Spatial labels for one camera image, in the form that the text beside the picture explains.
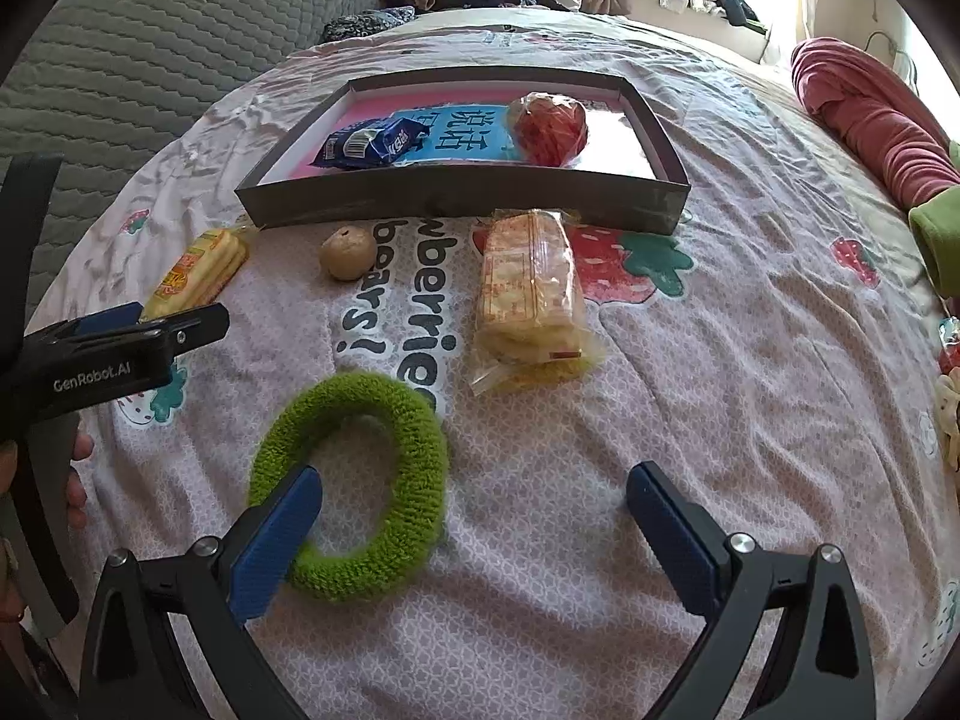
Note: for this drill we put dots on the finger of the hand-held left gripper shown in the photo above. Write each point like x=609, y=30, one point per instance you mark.
x=187, y=330
x=109, y=319

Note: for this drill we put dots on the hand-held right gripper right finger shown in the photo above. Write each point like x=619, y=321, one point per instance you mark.
x=675, y=540

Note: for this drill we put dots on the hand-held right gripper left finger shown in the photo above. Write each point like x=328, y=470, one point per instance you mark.
x=274, y=547

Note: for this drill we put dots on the small yellow snack packet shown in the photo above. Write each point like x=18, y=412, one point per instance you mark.
x=196, y=274

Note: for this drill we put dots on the walnut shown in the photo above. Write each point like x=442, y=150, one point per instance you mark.
x=348, y=255

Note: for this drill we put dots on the blue cookie packet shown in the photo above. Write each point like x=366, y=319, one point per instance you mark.
x=375, y=141

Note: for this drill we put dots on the large yellow cracker packet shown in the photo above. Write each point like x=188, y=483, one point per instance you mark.
x=529, y=300

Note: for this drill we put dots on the grey cardboard box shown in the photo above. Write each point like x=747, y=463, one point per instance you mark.
x=450, y=202

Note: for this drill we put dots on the red snack bag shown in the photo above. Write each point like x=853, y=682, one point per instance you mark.
x=547, y=127

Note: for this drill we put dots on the person's left hand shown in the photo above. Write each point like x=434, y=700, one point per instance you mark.
x=79, y=465

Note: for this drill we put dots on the pink printed bedsheet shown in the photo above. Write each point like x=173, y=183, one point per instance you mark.
x=600, y=465

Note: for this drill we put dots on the grey quilted sofa cover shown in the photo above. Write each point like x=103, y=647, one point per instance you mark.
x=135, y=60

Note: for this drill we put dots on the white plush toy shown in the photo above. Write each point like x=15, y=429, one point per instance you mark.
x=949, y=405

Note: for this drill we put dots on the pink and blue book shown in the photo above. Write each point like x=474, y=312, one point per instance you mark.
x=465, y=157

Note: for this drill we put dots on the dark floral cushion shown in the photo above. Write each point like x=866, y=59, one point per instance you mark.
x=367, y=24

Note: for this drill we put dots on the pink blanket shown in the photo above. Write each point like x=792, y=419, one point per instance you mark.
x=877, y=120

